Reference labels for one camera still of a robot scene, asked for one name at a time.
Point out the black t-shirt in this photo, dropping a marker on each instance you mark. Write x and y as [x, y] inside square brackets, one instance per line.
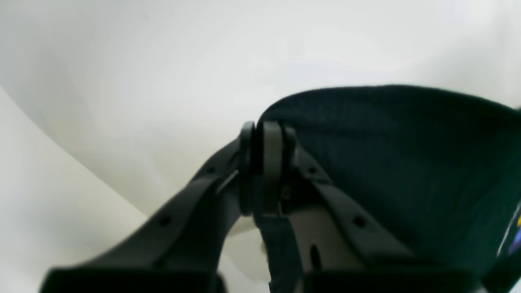
[439, 169]

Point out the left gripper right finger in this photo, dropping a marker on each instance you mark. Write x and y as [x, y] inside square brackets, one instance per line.
[343, 249]

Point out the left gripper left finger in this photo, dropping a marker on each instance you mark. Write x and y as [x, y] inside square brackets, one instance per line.
[179, 247]

